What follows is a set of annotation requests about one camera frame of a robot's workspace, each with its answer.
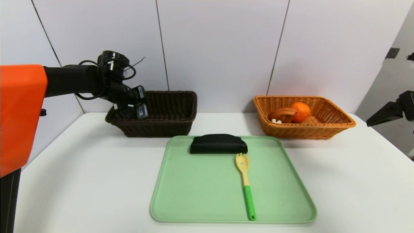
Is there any toy waffle cake with cream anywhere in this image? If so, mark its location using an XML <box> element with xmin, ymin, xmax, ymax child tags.
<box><xmin>267</xmin><ymin>107</ymin><xmax>297</xmax><ymax>124</ymax></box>

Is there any orange fruit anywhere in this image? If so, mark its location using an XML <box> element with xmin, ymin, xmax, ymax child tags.
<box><xmin>290</xmin><ymin>102</ymin><xmax>311</xmax><ymax>123</ymax></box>

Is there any yellow pasta fork green handle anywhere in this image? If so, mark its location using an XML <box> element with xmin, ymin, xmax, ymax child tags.
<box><xmin>235</xmin><ymin>153</ymin><xmax>256</xmax><ymax>221</ymax></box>

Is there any dark brown wicker basket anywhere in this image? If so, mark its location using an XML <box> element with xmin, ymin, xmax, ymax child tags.
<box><xmin>105</xmin><ymin>91</ymin><xmax>198</xmax><ymax>138</ymax></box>

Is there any orange wicker basket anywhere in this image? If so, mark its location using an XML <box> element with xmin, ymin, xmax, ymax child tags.
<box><xmin>253</xmin><ymin>95</ymin><xmax>356</xmax><ymax>139</ymax></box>

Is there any black leather glasses case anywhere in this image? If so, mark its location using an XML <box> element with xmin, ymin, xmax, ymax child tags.
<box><xmin>190</xmin><ymin>134</ymin><xmax>248</xmax><ymax>155</ymax></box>

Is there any light green plastic tray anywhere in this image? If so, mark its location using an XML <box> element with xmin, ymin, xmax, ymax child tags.
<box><xmin>150</xmin><ymin>135</ymin><xmax>317</xmax><ymax>224</ymax></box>

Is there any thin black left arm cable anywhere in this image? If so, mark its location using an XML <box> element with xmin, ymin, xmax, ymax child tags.
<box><xmin>76</xmin><ymin>57</ymin><xmax>146</xmax><ymax>101</ymax></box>

